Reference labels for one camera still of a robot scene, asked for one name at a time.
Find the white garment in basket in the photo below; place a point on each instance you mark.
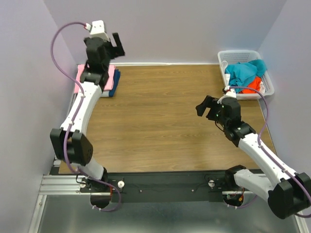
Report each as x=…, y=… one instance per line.
x=225, y=76

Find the orange t-shirt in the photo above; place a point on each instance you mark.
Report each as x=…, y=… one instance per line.
x=256, y=84

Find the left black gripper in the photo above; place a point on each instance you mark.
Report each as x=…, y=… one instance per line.
x=112, y=50

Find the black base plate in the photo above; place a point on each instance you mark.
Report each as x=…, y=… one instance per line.
x=183, y=186

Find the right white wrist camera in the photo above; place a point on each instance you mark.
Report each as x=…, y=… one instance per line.
x=229, y=92

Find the pink t-shirt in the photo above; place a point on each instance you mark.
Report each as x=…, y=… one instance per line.
x=110, y=82

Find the folded blue printed t-shirt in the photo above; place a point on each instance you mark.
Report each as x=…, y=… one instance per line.
x=116, y=78

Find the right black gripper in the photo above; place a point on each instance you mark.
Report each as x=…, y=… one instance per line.
x=212, y=109

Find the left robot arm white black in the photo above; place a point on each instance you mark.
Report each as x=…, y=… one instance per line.
x=69, y=141

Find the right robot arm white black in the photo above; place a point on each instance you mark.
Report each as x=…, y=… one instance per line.
x=286, y=191

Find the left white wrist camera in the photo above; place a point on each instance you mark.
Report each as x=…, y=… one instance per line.
x=97, y=29

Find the white plastic basket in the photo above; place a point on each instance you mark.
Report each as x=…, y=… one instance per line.
x=243, y=56

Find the teal t-shirt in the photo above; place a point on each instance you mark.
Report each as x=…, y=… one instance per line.
x=242, y=74

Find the aluminium frame rail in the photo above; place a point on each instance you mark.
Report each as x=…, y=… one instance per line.
x=51, y=184

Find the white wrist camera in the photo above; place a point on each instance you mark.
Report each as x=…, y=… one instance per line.
x=97, y=29
x=229, y=92

